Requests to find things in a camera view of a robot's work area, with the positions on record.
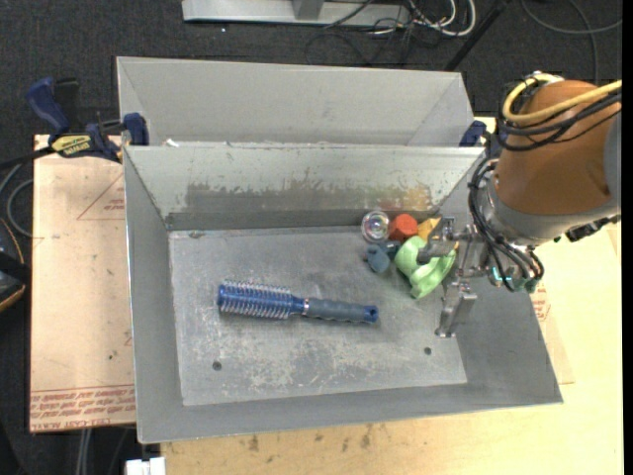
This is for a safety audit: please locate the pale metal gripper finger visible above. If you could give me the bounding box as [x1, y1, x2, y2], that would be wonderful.
[434, 287, 479, 338]
[417, 217, 458, 263]

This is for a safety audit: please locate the yellow toy piece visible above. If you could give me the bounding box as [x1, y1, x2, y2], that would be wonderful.
[416, 216, 442, 240]

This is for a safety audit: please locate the light green toy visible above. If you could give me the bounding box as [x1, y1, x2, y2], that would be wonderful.
[393, 236, 458, 301]

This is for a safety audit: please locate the red-orange toy piece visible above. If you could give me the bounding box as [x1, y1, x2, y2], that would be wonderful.
[387, 213, 419, 242]

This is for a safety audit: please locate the dark teal toy piece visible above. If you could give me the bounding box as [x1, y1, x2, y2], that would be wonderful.
[365, 240, 401, 275]

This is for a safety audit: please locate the clear glass ball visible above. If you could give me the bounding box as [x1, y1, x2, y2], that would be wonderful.
[360, 210, 393, 242]

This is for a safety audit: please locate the grey metal bin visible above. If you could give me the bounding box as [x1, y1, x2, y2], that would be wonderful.
[116, 55, 565, 445]

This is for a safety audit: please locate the blue hairbrush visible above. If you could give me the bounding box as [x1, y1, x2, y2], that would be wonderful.
[216, 279, 381, 326]

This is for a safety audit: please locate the brown cardboard board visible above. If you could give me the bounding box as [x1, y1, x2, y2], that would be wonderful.
[29, 134, 577, 434]

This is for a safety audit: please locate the black cylinder on white bracket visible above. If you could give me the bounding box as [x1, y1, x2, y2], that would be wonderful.
[565, 217, 609, 243]

